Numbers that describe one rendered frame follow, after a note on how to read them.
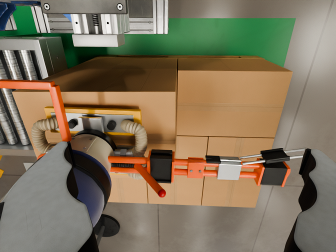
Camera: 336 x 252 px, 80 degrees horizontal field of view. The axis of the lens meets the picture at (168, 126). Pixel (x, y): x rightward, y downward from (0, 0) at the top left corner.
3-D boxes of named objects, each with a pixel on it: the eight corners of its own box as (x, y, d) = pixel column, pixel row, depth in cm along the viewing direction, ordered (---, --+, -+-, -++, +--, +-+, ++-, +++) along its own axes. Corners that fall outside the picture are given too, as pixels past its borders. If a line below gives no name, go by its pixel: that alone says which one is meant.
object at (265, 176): (252, 175, 69) (257, 186, 64) (256, 157, 65) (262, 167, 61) (277, 176, 69) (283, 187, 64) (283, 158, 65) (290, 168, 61)
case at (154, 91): (81, 133, 127) (43, 176, 92) (65, 69, 109) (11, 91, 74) (176, 134, 124) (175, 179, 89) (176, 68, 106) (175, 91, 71)
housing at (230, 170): (214, 171, 69) (216, 180, 65) (216, 154, 66) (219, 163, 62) (235, 172, 69) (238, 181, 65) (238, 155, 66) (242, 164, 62)
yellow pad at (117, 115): (53, 130, 76) (45, 137, 72) (46, 105, 72) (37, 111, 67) (142, 133, 75) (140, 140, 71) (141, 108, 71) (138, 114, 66)
